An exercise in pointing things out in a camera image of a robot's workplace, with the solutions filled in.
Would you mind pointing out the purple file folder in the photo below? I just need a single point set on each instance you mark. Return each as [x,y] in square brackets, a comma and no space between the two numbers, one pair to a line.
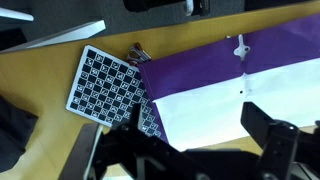
[193,70]

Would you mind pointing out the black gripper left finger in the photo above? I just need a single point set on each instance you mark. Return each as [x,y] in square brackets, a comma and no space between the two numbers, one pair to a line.
[126,150]

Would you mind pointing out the long white metal bar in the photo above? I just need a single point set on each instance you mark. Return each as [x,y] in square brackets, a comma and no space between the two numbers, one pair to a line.
[73,33]

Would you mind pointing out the small metal binder clip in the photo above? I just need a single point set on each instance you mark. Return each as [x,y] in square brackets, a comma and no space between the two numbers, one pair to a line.
[140,54]

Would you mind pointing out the black fabric chair seat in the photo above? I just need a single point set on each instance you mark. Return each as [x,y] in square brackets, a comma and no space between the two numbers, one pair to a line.
[13,133]

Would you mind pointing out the white plastic file fastener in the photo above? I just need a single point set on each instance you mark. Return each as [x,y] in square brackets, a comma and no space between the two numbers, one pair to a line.
[241,50]

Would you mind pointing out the short white metal bar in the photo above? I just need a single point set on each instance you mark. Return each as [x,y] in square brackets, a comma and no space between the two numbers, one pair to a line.
[15,14]

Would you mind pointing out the white paper sheet in folder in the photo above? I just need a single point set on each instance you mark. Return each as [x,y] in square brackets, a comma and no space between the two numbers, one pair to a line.
[206,110]

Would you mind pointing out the black equipment base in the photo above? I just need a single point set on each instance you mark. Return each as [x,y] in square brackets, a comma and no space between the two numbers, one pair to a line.
[150,4]

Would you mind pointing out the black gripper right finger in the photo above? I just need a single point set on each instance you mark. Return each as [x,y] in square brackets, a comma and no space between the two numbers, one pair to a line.
[276,146]

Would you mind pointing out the black white calibration checkerboard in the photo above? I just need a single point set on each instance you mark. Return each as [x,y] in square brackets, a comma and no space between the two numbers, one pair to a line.
[103,86]

